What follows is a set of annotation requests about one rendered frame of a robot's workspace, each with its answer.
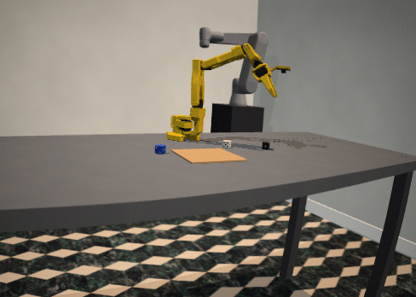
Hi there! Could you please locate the orange mat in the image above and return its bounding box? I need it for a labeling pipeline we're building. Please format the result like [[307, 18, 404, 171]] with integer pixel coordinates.
[[171, 148, 248, 164]]

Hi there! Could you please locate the blue die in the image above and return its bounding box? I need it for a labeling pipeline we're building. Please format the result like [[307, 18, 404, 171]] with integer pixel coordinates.
[[155, 144, 165, 154]]

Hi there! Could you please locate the white die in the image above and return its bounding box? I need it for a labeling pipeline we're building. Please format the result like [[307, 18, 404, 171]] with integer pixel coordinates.
[[222, 140, 231, 149]]

